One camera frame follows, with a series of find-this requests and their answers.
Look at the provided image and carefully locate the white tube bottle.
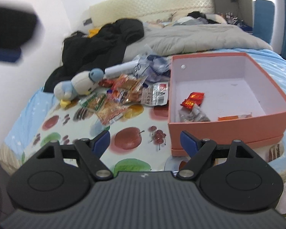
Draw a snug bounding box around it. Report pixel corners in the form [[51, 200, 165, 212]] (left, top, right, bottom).
[[104, 61, 139, 75]]

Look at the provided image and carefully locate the black puffer jacket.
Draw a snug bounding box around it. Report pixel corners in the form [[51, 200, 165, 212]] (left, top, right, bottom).
[[43, 19, 145, 93]]

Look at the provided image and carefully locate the orange snack packet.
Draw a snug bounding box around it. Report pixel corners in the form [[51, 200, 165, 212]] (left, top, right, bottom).
[[218, 113, 253, 121]]

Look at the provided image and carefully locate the orange cardboard box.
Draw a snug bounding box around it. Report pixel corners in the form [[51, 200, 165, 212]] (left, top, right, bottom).
[[168, 52, 286, 157]]

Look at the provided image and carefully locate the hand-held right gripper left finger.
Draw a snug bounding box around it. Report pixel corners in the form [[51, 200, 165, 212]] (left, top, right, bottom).
[[36, 131, 113, 180]]

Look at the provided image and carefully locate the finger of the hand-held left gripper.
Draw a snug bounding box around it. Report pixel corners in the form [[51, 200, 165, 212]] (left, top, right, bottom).
[[0, 5, 38, 64]]

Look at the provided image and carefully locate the dark cloth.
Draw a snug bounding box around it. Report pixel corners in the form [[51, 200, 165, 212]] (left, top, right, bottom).
[[187, 11, 227, 25]]

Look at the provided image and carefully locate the cream quilted headboard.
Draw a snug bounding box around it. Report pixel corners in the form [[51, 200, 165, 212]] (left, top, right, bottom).
[[89, 0, 216, 28]]

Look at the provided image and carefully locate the pile of mixed snack packets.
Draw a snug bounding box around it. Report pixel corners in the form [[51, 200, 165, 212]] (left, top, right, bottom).
[[79, 73, 170, 126]]

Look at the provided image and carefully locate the red foil snack packet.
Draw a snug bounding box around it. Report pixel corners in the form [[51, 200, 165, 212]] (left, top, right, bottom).
[[180, 92, 205, 110]]

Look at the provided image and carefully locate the grey duvet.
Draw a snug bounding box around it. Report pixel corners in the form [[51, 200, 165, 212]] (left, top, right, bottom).
[[124, 20, 273, 58]]

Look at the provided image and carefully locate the fruit-print mat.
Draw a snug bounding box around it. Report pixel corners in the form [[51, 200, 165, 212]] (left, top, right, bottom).
[[21, 81, 286, 172]]

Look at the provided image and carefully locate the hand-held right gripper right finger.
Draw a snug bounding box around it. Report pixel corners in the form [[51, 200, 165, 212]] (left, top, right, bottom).
[[177, 131, 255, 180]]

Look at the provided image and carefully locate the yellow pillow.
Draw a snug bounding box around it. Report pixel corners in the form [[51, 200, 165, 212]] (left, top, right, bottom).
[[88, 28, 102, 39]]

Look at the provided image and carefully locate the blue chair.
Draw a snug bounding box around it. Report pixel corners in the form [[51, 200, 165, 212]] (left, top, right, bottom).
[[253, 0, 276, 43]]

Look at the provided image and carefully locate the clear blue-print plastic bag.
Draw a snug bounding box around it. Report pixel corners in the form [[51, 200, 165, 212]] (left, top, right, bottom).
[[132, 44, 172, 86]]

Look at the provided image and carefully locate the clear dark snack packet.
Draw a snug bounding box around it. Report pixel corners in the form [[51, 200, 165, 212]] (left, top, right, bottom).
[[178, 104, 211, 123]]

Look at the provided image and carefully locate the white and blue plush duck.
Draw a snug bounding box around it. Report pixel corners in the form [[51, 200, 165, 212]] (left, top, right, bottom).
[[53, 68, 105, 108]]

